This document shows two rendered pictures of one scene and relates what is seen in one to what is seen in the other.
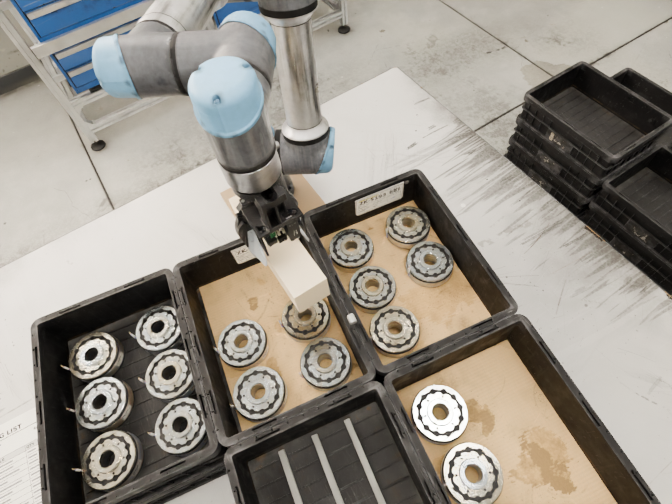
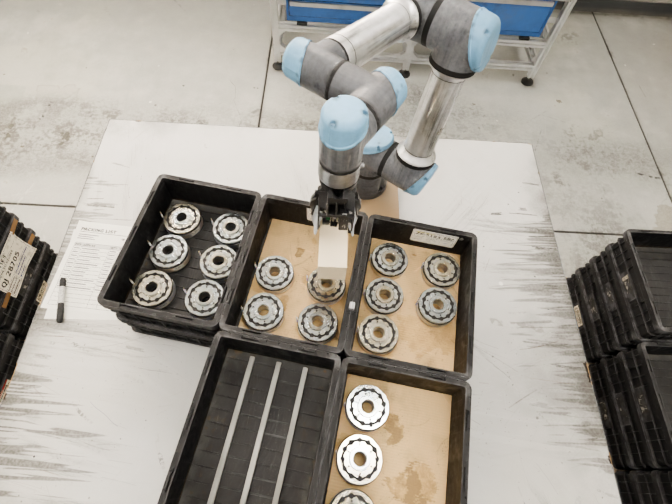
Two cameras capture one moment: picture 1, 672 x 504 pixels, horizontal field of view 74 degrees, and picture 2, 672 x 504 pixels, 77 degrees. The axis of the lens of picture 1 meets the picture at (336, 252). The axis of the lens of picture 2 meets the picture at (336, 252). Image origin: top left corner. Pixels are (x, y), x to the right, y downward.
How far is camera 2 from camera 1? 0.20 m
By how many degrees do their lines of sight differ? 11
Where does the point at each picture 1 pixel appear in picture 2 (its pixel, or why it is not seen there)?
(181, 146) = not seen: hidden behind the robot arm
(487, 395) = (408, 420)
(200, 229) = (301, 178)
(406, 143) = (493, 209)
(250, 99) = (353, 134)
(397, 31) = (571, 109)
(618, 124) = not seen: outside the picture
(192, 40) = (349, 72)
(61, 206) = (226, 96)
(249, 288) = (303, 240)
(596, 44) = not seen: outside the picture
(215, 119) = (326, 133)
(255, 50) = (382, 101)
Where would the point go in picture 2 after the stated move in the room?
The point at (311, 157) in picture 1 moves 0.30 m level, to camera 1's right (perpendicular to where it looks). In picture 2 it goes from (406, 177) to (504, 219)
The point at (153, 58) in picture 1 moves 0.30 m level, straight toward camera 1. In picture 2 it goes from (320, 70) to (289, 218)
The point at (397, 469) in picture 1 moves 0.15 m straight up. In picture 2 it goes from (315, 421) to (316, 412)
